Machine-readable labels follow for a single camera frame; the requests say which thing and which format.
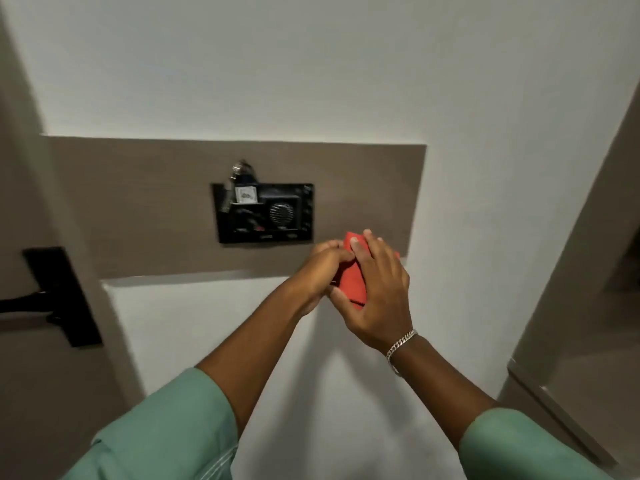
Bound person's left hand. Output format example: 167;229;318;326
287;240;356;319

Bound person's right hand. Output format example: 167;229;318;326
329;229;419;353

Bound red cleaning cloth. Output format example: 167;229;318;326
332;232;402;311

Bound person's left forearm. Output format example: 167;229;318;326
196;277;306;435

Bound person's right forearm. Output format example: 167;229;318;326
387;335;501;448

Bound metal keys bunch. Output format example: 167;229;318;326
221;159;259;214

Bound beige cabinet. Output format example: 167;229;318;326
497;82;640;480

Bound green left sleeve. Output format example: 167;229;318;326
62;367;241;480

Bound green sleeve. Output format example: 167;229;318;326
458;407;617;480
62;367;241;480

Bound green right sleeve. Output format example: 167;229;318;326
458;407;617;480

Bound beige door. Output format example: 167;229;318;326
0;5;147;480

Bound black wall switch panel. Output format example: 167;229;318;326
211;183;315;244

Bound silver chain bracelet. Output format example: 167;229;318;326
385;329;419;366

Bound brown wooden wall panel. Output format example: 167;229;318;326
42;135;428;281

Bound black door handle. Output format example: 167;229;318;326
0;290;62;316

